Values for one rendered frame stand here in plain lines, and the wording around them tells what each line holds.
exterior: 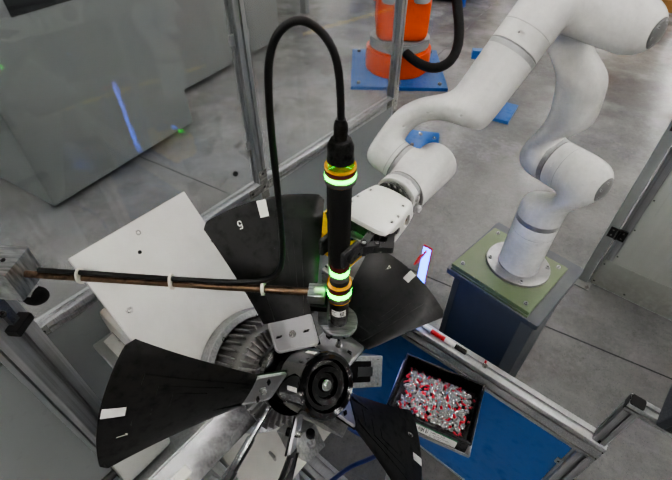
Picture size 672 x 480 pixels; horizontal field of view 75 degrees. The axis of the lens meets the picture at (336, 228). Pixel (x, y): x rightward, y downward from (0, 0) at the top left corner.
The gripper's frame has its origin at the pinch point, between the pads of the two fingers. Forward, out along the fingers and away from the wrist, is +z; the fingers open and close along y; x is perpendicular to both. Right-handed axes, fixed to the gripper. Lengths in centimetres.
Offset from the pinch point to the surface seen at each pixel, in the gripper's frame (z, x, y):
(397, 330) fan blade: -11.0, -28.8, -7.2
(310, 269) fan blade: -1.1, -11.5, 7.6
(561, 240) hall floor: -206, -145, -17
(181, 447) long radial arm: 31.7, -32.6, 10.2
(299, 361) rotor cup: 10.1, -21.4, 0.6
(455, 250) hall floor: -155, -146, 31
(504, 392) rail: -34, -63, -30
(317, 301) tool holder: 3.3, -12.0, 2.0
